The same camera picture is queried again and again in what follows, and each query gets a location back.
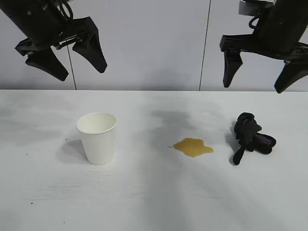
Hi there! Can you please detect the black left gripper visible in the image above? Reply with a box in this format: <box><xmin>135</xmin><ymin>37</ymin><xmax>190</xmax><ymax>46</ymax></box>
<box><xmin>0</xmin><ymin>0</ymin><xmax>108</xmax><ymax>81</ymax></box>

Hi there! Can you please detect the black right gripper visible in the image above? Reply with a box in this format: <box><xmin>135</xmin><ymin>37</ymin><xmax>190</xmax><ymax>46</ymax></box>
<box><xmin>220</xmin><ymin>6</ymin><xmax>308</xmax><ymax>94</ymax></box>

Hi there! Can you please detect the black cloth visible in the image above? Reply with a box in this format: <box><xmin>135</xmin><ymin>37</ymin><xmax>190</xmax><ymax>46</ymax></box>
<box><xmin>226</xmin><ymin>112</ymin><xmax>277</xmax><ymax>166</ymax></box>

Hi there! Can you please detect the white paper cup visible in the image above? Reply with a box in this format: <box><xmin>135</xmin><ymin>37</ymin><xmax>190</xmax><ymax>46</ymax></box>
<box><xmin>76</xmin><ymin>112</ymin><xmax>118</xmax><ymax>166</ymax></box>

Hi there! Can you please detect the brown liquid spill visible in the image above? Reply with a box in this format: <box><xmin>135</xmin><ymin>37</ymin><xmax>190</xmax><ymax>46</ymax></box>
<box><xmin>167</xmin><ymin>137</ymin><xmax>214</xmax><ymax>159</ymax></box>

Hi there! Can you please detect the black right camera cable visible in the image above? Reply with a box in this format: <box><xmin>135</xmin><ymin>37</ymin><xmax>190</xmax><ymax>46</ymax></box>
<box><xmin>249</xmin><ymin>16</ymin><xmax>260</xmax><ymax>30</ymax></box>

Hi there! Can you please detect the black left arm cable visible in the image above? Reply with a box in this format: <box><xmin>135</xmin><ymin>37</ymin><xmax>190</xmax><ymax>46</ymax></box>
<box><xmin>56</xmin><ymin>0</ymin><xmax>73</xmax><ymax>20</ymax></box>

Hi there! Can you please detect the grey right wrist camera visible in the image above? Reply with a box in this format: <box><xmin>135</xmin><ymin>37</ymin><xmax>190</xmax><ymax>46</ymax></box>
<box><xmin>239</xmin><ymin>0</ymin><xmax>265</xmax><ymax>15</ymax></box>

